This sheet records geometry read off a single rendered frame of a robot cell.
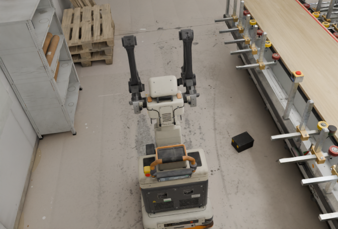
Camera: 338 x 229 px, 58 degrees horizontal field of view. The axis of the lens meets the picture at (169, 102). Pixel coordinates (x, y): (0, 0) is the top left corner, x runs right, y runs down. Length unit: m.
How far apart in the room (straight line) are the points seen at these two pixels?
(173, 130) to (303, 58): 1.61
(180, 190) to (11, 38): 2.05
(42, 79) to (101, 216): 1.51
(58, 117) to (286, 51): 2.65
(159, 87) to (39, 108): 1.81
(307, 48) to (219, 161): 1.53
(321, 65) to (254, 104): 1.09
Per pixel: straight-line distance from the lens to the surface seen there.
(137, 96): 2.37
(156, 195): 2.56
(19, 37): 3.19
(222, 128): 3.77
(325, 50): 3.64
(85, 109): 4.24
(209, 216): 2.83
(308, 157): 2.55
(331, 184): 2.51
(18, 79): 3.49
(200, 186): 2.53
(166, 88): 2.25
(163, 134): 2.56
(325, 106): 2.93
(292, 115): 3.18
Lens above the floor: 2.78
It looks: 43 degrees down
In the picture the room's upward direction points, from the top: 5 degrees counter-clockwise
